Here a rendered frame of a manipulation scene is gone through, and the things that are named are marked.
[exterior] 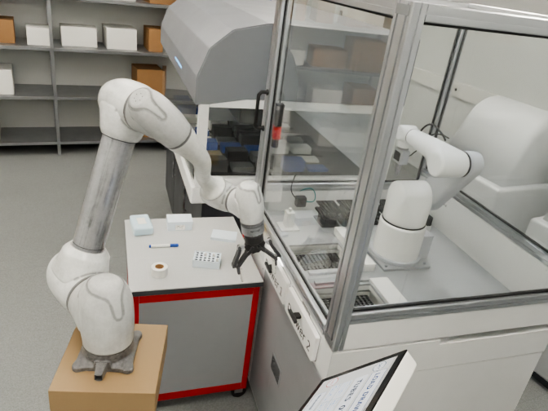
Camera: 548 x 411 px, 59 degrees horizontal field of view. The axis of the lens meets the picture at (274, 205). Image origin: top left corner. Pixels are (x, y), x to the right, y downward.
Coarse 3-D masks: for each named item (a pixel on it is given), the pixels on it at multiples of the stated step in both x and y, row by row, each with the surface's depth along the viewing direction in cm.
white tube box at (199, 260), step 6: (198, 252) 225; (204, 252) 226; (210, 252) 226; (198, 258) 221; (204, 258) 222; (210, 258) 222; (216, 258) 223; (192, 264) 219; (198, 264) 219; (204, 264) 219; (210, 264) 220; (216, 264) 220
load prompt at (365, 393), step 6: (378, 372) 120; (384, 372) 118; (372, 378) 119; (378, 378) 116; (366, 384) 118; (372, 384) 116; (366, 390) 115; (372, 390) 113; (360, 396) 113; (366, 396) 111; (354, 402) 113; (360, 402) 110; (366, 402) 108; (354, 408) 110; (360, 408) 108
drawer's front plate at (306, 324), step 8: (288, 296) 188; (296, 296) 182; (288, 304) 188; (296, 304) 179; (288, 312) 188; (304, 312) 174; (304, 320) 172; (296, 328) 180; (304, 328) 172; (312, 328) 167; (312, 336) 165; (304, 344) 172; (312, 344) 165; (312, 352) 166; (312, 360) 167
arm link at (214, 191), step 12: (192, 132) 144; (192, 144) 145; (192, 156) 148; (204, 156) 151; (204, 168) 156; (204, 180) 171; (216, 180) 182; (204, 192) 183; (216, 192) 181; (228, 192) 182; (216, 204) 184
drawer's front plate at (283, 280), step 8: (264, 256) 216; (264, 264) 216; (280, 264) 200; (272, 272) 205; (280, 272) 196; (272, 280) 205; (280, 280) 196; (288, 280) 191; (280, 288) 196; (288, 288) 191; (280, 296) 197
